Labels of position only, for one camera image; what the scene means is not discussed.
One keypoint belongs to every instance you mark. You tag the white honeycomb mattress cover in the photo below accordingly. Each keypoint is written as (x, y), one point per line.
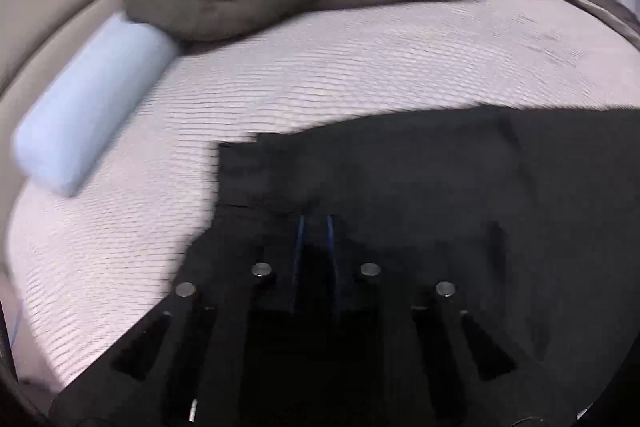
(89, 267)

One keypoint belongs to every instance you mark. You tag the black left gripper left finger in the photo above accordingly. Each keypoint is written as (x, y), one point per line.
(153, 375)

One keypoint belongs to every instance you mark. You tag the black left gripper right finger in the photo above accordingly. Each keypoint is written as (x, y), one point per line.
(419, 338)

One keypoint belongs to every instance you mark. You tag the black pants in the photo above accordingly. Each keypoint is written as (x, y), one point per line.
(533, 213)

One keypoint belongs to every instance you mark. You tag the light blue pillow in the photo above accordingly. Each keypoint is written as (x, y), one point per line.
(65, 133)

